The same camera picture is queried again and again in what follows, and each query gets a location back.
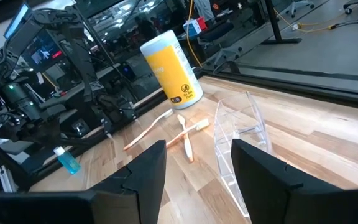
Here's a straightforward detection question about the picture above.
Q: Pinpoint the orange white toothbrush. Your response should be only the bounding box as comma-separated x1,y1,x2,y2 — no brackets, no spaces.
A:
177,114,195,163
165,118,210,149
122,108,174,152

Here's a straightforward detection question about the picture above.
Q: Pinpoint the yellow floor cable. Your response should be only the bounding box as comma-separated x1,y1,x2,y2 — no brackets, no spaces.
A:
273,7,337,34

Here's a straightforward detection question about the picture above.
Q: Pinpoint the yellow extension cable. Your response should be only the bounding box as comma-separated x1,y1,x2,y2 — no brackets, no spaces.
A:
186,0,203,68

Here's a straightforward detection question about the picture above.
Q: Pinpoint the blue mouthwash bottle white cap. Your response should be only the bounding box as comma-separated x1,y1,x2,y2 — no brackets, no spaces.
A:
53,146,81,175

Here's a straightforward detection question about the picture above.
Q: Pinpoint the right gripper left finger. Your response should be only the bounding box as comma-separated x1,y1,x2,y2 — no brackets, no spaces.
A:
0,139,167,224

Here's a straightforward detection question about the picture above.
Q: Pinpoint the clear acrylic organizer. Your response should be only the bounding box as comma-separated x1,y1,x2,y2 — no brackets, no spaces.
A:
213,91,273,218

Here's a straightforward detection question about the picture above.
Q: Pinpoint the computer monitor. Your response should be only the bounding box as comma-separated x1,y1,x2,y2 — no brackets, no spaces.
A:
3,2,33,40

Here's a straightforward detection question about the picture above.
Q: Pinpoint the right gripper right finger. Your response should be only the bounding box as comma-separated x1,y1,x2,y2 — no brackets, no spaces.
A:
231,139,358,224

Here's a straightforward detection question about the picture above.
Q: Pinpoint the yellow white wipes canister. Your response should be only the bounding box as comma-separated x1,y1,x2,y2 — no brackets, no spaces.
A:
139,30,204,110

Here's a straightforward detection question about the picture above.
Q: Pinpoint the person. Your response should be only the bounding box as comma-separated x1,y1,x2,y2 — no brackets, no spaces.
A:
193,0,216,22

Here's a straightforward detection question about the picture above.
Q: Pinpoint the grey chair base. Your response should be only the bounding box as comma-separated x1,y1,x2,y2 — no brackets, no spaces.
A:
286,0,315,18

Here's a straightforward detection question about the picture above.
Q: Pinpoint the black stand post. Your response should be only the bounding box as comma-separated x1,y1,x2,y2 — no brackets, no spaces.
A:
261,0,303,44

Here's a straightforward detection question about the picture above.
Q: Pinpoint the red and blue box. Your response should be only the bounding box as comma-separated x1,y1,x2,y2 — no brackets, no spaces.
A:
183,17,208,37

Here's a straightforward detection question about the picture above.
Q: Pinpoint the black office chair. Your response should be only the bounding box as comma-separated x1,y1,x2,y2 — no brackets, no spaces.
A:
197,21,241,74

